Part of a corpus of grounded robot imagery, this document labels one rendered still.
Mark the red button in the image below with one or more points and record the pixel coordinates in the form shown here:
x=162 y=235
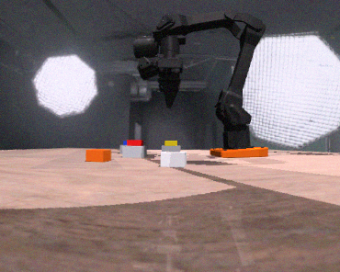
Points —
x=134 y=149

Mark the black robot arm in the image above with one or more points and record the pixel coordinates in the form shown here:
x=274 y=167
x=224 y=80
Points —
x=229 y=107

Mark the yellow button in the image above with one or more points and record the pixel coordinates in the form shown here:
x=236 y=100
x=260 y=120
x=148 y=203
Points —
x=171 y=146

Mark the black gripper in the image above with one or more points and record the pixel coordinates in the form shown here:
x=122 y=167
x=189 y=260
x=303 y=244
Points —
x=169 y=81

